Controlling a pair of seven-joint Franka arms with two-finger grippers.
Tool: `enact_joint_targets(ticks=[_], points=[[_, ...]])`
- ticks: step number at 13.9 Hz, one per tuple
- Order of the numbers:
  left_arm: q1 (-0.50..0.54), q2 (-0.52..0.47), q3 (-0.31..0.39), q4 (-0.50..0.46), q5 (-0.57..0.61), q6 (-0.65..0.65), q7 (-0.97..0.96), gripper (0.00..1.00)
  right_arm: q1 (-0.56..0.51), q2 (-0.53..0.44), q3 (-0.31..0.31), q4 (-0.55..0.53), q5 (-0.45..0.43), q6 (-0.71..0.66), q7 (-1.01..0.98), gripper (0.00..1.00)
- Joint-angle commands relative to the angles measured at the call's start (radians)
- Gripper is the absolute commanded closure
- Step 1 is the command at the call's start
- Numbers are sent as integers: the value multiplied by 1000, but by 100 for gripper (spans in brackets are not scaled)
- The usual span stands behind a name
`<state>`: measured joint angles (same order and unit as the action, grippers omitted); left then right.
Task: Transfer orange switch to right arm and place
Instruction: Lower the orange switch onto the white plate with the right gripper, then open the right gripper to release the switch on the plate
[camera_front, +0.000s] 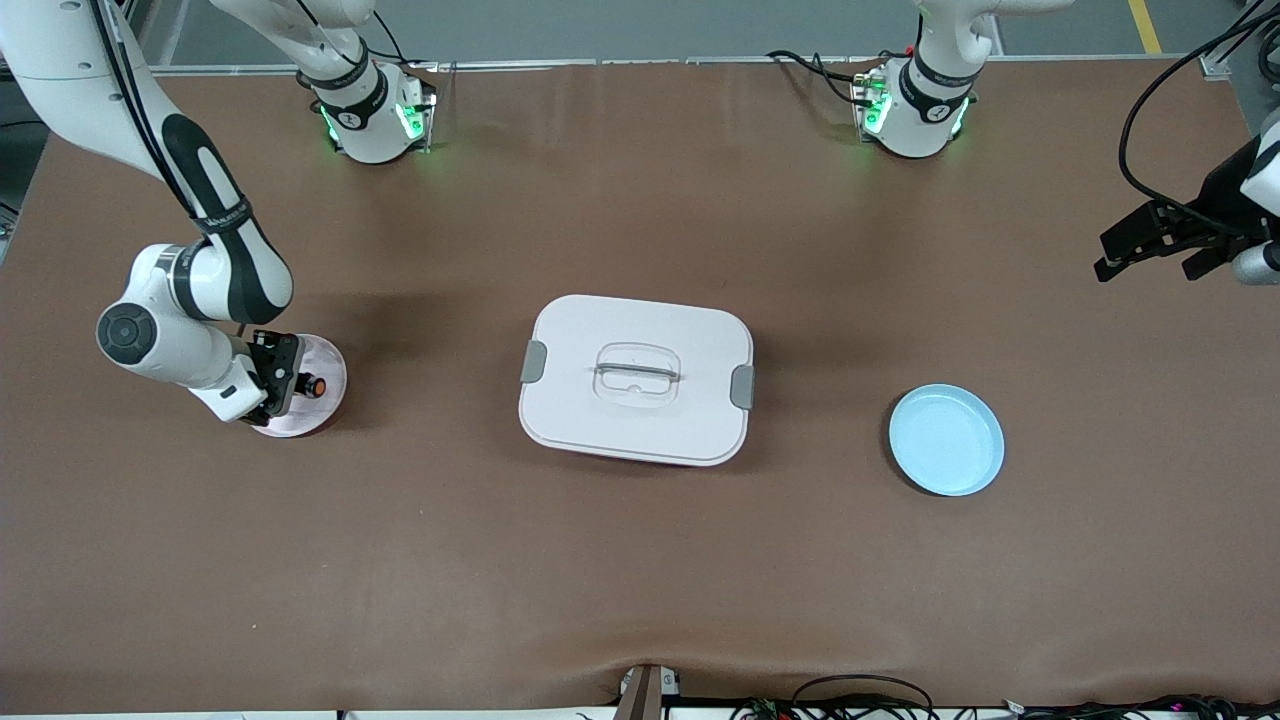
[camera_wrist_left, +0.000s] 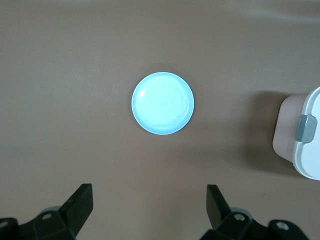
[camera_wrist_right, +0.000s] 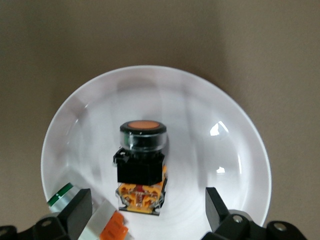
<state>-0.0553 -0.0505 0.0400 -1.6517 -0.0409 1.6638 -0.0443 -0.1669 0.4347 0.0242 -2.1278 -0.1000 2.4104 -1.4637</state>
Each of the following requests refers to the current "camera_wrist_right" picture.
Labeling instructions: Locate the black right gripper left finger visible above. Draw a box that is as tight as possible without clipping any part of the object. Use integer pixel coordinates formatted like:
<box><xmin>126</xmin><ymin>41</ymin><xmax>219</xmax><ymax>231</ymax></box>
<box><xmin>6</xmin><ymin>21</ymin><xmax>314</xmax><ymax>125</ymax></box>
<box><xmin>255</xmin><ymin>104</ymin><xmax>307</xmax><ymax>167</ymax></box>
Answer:
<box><xmin>0</xmin><ymin>187</ymin><xmax>94</xmax><ymax>240</ymax></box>

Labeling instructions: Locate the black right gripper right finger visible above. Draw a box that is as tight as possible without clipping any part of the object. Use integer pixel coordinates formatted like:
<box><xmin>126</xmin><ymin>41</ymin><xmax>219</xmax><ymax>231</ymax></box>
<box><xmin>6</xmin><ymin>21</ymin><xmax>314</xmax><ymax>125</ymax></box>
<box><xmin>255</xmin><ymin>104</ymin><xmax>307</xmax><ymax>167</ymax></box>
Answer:
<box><xmin>202</xmin><ymin>186</ymin><xmax>308</xmax><ymax>240</ymax></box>

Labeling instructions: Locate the orange push-button switch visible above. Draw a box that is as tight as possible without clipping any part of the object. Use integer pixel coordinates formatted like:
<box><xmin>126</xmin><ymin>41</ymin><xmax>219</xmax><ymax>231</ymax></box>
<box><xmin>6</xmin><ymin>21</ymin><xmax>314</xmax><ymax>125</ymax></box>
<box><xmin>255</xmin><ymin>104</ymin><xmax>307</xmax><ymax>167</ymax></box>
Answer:
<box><xmin>112</xmin><ymin>119</ymin><xmax>169</xmax><ymax>217</ymax></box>

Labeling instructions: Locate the pale pink round plate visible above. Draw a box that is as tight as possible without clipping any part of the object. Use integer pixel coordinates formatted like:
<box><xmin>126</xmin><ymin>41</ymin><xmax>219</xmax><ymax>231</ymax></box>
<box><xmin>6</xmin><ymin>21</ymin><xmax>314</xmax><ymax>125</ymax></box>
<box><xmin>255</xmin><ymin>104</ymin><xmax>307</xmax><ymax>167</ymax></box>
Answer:
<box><xmin>40</xmin><ymin>65</ymin><xmax>273</xmax><ymax>240</ymax></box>

